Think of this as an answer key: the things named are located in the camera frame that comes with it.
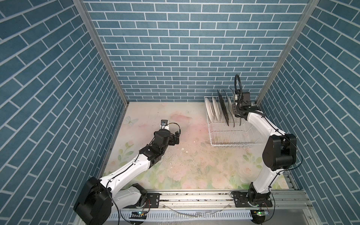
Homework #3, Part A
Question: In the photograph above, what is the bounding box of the white square plate black rim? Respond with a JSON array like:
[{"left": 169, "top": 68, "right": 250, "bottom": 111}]
[{"left": 223, "top": 90, "right": 235, "bottom": 127}]

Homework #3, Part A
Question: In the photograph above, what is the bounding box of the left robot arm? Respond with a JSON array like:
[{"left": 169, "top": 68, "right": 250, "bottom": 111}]
[{"left": 74, "top": 128, "right": 181, "bottom": 225}]

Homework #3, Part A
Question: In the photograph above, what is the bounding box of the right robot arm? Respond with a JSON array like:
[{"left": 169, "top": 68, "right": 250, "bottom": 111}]
[{"left": 232, "top": 90, "right": 297, "bottom": 201}]

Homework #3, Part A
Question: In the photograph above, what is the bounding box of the round white plate inner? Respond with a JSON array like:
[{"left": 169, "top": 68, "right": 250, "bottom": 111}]
[{"left": 212, "top": 97, "right": 222, "bottom": 122}]

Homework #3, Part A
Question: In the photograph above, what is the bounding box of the round white plate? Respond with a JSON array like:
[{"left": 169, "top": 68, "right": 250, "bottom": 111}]
[
  {"left": 204, "top": 97, "right": 216, "bottom": 122},
  {"left": 212, "top": 97, "right": 222, "bottom": 122}
]

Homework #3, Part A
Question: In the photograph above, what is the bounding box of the round white plate outer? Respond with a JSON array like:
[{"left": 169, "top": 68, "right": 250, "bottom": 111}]
[{"left": 204, "top": 97, "right": 216, "bottom": 122}]

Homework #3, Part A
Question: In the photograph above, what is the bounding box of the right corner metal profile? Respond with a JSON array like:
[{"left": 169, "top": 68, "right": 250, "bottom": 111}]
[{"left": 255, "top": 0, "right": 319, "bottom": 105}]

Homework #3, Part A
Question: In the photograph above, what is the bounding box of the corner metal profile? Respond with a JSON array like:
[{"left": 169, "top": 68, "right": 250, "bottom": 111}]
[
  {"left": 73, "top": 0, "right": 128, "bottom": 107},
  {"left": 255, "top": 0, "right": 319, "bottom": 105}
]

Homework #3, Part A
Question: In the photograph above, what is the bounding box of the left corner metal profile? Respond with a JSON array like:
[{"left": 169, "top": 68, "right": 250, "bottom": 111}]
[{"left": 73, "top": 0, "right": 128, "bottom": 107}]

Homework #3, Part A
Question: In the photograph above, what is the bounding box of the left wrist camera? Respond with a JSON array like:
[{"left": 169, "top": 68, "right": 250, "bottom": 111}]
[{"left": 160, "top": 120, "right": 169, "bottom": 130}]

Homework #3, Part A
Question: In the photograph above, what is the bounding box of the white wire dish rack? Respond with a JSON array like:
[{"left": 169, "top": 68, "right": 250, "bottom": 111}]
[{"left": 204, "top": 96, "right": 263, "bottom": 147}]

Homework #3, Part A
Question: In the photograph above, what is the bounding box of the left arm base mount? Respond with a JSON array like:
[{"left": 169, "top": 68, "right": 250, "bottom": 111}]
[{"left": 139, "top": 193, "right": 160, "bottom": 209}]

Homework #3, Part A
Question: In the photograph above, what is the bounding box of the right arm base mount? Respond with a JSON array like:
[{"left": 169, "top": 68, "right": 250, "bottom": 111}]
[{"left": 230, "top": 191, "right": 273, "bottom": 208}]

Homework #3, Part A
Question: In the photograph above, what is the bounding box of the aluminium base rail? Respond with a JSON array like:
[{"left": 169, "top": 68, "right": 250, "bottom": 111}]
[{"left": 124, "top": 190, "right": 312, "bottom": 210}]

